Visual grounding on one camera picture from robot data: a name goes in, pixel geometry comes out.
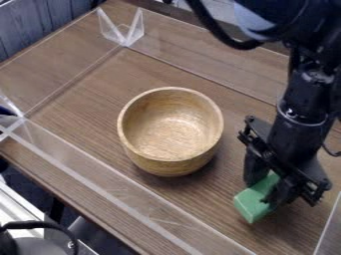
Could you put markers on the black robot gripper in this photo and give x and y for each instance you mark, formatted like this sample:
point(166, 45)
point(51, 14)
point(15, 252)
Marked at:
point(284, 147)

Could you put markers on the clear acrylic front wall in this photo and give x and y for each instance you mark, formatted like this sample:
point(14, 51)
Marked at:
point(63, 140)

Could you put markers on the clear acrylic corner bracket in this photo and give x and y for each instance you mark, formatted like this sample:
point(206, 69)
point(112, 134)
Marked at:
point(122, 34)

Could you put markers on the grey metal bracket with screw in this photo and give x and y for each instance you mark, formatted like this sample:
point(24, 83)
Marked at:
point(62, 237)

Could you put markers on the green rectangular block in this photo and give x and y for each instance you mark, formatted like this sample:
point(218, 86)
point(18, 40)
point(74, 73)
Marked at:
point(249, 200)

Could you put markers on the brown wooden bowl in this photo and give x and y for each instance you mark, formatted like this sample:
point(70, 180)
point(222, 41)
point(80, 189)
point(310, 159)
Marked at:
point(170, 128)

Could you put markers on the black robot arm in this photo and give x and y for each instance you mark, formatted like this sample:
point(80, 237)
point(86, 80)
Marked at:
point(306, 25)

